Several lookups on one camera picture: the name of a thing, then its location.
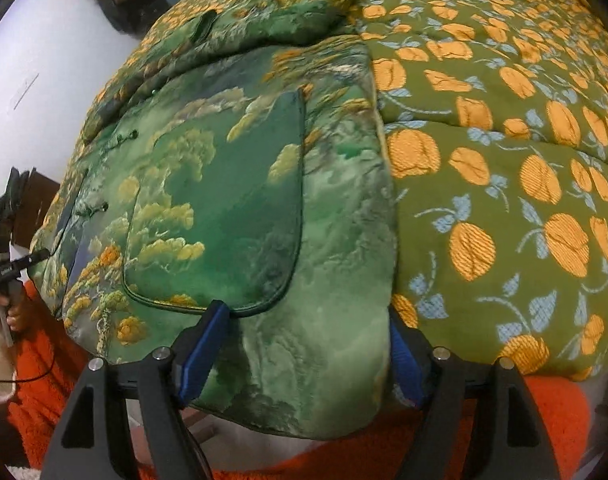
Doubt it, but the green landscape print padded jacket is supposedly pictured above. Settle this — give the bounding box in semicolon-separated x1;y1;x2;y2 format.
30;0;396;440

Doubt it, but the person left hand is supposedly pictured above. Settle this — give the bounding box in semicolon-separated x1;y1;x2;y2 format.
0;289;30;333

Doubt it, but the dark brown wooden cabinet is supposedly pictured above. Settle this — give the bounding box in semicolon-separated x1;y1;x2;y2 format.
12;168;60;248

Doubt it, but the orange and white fleece garment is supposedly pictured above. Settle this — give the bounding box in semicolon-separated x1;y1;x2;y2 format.
8;281;590;479

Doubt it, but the green orange floral quilt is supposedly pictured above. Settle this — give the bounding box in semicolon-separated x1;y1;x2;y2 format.
43;0;608;384

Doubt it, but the white wall switch plate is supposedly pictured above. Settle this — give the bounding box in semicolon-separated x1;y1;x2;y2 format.
8;72;39;110

